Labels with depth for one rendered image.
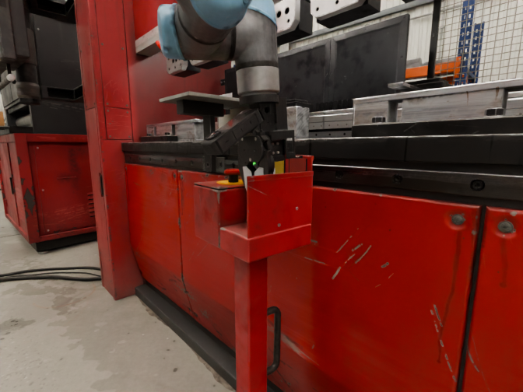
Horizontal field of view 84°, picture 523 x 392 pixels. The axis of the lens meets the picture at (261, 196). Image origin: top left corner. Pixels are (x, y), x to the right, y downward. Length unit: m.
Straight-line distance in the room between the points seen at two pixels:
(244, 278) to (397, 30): 1.09
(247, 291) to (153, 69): 1.47
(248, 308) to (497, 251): 0.44
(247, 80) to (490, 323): 0.55
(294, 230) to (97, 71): 1.41
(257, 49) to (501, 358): 0.62
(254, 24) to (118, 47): 1.34
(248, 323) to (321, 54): 1.23
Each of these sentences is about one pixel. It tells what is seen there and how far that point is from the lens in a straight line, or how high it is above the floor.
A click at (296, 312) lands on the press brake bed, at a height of 0.43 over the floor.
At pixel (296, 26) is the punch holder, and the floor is 1.18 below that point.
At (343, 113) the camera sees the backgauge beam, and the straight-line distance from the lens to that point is 1.09.
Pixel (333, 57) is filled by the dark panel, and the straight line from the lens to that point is 1.49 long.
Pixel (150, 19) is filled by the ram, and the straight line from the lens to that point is 1.70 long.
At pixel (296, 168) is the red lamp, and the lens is 0.60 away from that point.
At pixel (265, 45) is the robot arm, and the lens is 0.53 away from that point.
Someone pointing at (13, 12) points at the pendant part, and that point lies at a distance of 1.91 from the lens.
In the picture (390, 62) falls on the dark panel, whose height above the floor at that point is 1.18.
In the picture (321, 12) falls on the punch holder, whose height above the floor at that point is 1.18.
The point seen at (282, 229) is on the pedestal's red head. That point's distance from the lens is 0.54.
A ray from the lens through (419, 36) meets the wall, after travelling 5.29.
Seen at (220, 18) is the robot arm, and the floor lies 1.00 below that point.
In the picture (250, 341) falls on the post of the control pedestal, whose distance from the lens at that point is 0.69.
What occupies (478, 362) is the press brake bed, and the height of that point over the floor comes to 0.51.
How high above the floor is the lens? 0.86
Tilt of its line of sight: 10 degrees down
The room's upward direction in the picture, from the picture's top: straight up
